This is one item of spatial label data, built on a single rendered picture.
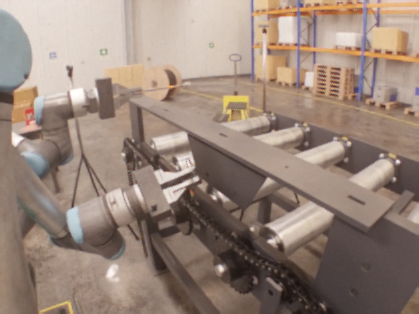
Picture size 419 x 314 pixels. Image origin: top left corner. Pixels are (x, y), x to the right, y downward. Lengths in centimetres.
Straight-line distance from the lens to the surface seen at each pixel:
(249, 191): 61
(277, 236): 72
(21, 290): 44
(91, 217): 63
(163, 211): 61
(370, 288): 47
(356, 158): 148
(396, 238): 40
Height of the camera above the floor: 136
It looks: 23 degrees down
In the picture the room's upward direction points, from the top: 1 degrees counter-clockwise
